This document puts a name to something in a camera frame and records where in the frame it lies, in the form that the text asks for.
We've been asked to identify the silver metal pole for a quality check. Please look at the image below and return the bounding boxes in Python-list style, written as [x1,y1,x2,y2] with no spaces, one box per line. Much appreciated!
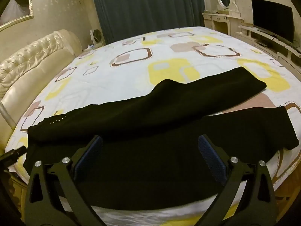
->
[0,102,16,129]

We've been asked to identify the dark teal curtain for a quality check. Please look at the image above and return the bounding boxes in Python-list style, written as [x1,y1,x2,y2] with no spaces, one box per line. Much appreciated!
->
[88,0,208,45]

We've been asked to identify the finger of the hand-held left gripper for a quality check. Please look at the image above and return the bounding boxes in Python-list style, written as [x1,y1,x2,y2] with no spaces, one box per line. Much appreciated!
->
[0,145,28,168]

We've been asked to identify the cream vanity dresser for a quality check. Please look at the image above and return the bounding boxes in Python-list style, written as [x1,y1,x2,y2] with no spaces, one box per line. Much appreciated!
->
[202,11,244,36]

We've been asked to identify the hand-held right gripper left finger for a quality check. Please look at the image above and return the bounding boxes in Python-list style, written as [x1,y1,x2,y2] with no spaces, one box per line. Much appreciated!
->
[24,135,105,226]

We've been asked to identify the small round fan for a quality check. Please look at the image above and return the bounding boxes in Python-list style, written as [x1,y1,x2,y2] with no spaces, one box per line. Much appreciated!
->
[90,29,104,47]

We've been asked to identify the patterned bed sheet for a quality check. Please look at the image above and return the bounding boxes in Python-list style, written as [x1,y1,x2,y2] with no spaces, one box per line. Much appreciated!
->
[5,26,301,226]

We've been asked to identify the cream tufted headboard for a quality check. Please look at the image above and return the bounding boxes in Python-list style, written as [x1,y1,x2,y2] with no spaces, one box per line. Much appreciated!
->
[0,29,83,151]

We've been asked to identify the black television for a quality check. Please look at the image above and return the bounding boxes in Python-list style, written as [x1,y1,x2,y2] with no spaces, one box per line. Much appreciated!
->
[251,0,295,46]

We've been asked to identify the cream television stand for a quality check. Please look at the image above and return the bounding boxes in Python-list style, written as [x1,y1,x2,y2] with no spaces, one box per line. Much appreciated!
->
[235,24,301,69]

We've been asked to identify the gold framed picture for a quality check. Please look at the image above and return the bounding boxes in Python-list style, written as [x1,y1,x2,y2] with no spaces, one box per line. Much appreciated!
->
[0,0,35,32]

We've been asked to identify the black pants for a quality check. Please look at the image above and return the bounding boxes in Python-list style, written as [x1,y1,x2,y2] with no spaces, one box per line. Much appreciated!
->
[24,66,299,211]

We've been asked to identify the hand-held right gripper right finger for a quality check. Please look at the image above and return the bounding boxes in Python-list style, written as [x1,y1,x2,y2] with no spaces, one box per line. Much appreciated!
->
[197,134,278,226]

